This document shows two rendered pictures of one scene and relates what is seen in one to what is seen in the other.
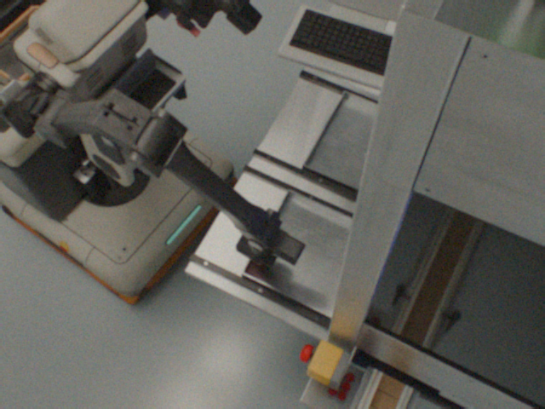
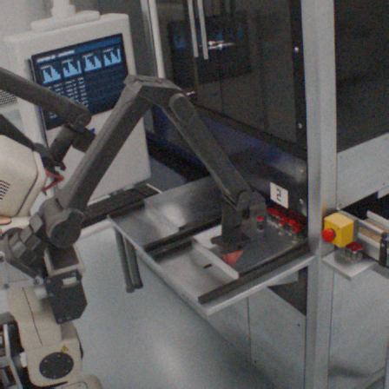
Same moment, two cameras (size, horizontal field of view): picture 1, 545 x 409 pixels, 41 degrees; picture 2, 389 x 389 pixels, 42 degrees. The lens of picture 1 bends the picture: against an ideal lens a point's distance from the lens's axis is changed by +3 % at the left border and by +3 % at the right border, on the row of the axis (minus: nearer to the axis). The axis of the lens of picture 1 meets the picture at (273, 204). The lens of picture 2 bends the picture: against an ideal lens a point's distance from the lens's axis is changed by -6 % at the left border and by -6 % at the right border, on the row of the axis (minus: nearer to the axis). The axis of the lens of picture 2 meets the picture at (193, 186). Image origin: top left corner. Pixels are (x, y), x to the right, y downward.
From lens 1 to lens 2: 1.41 m
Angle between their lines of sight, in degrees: 53
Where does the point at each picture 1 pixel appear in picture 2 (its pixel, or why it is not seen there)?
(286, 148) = (155, 237)
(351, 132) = (173, 210)
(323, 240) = not seen: hidden behind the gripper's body
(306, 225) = not seen: hidden behind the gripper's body
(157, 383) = not seen: outside the picture
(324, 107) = (143, 215)
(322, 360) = (339, 220)
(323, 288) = (276, 247)
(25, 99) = (19, 236)
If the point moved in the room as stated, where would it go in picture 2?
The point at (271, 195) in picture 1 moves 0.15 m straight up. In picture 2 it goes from (185, 253) to (179, 212)
